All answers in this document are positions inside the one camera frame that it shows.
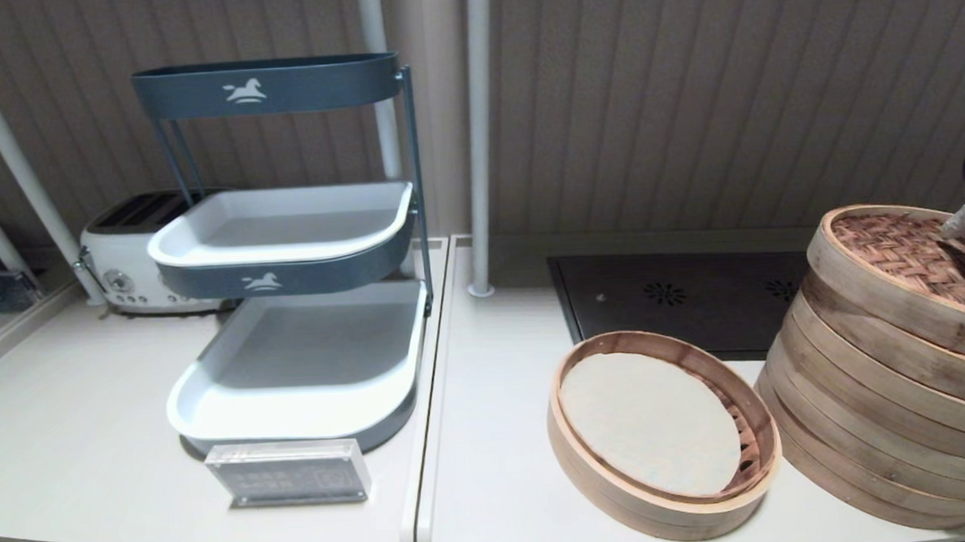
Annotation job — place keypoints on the black induction cooktop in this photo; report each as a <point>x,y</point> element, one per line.
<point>679,295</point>

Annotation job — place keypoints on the small bamboo steamer basket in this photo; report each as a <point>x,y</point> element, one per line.
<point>598,494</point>

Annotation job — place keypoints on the white-lined blue rack tray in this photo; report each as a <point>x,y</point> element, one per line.
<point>285,228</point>
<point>307,350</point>

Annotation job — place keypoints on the three-tier blue tray rack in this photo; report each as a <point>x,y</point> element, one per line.
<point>416,183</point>

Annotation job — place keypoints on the round beige steamer liner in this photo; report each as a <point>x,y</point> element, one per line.
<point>652,422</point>

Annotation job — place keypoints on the clear acrylic warning sign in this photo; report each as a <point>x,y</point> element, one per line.
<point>288,475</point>

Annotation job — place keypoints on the large bamboo steamer basket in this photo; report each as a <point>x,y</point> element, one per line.
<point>862,389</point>
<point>866,470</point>

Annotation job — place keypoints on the white retro toaster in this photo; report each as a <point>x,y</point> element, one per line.
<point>123,252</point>

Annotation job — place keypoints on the dark blue horse-logo rack tier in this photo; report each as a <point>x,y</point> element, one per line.
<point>320,84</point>

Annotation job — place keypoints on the small woven bamboo steamer lid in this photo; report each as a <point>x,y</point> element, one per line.
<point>897,253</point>

